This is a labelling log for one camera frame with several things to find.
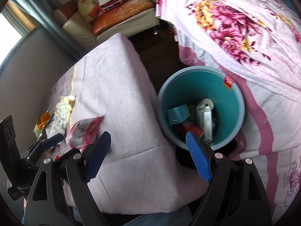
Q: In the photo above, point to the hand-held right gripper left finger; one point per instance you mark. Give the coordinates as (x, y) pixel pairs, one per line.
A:
(97, 157)

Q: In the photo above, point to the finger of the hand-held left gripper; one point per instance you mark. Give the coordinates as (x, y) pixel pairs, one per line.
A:
(41, 137)
(54, 140)

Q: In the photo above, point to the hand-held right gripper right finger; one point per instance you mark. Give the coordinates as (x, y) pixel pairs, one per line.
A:
(198, 157)

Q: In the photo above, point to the gold foil wrapper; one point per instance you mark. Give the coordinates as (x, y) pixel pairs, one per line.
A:
(42, 121)

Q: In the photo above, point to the red packet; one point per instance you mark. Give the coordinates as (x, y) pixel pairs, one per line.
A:
(191, 129)

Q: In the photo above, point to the pink snack packet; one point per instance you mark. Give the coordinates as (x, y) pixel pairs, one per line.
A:
(82, 129)

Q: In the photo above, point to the yellow white tissue packet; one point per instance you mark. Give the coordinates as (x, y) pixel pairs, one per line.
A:
(62, 110)

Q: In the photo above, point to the white toothpaste box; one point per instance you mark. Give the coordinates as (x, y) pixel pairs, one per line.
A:
(207, 124)

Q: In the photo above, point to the blue milk carton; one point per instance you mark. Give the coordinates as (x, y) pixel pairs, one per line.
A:
(176, 114)

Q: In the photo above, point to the teal plastic bin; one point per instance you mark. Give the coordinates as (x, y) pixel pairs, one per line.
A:
(221, 98)

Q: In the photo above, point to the pink striped quilt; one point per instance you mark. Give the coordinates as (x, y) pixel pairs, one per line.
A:
(258, 122)

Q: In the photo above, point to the person's blue trouser leg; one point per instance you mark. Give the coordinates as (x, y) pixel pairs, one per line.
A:
(160, 220)

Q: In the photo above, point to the grey padded headboard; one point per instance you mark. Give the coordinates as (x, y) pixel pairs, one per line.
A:
(30, 63)

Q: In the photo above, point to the beige sofa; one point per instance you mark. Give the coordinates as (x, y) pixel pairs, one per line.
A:
(70, 26)

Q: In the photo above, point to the window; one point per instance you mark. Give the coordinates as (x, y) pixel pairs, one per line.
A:
(9, 26)

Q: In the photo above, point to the teal curtain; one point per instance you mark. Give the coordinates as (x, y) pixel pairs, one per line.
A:
(40, 11)

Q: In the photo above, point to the pink dotted floral sheet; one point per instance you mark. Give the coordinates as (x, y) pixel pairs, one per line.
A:
(223, 28)

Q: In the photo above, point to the yellow pillow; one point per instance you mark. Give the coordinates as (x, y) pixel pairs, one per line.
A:
(87, 7)

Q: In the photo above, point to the orange seat cushion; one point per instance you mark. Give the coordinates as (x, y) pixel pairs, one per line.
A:
(122, 11)

